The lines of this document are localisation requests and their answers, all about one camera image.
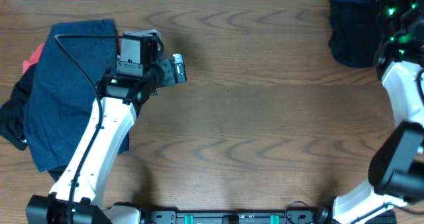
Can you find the red printed garment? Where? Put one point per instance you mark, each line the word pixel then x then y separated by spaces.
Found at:
pixel 33 58

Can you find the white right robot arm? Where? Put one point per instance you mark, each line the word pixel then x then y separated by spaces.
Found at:
pixel 386 35

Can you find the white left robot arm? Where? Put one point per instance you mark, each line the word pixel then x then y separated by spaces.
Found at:
pixel 77 197

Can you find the navy blue folded garment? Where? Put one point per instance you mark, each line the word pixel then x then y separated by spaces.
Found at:
pixel 74 56

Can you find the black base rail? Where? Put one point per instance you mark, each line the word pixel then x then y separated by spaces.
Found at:
pixel 232 217

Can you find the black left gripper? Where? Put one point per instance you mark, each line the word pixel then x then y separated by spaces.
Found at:
pixel 167 65

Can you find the black garment under pile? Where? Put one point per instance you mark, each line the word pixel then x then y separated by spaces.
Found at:
pixel 12 118

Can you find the black folded garment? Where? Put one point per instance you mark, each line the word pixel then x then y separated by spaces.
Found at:
pixel 356 34

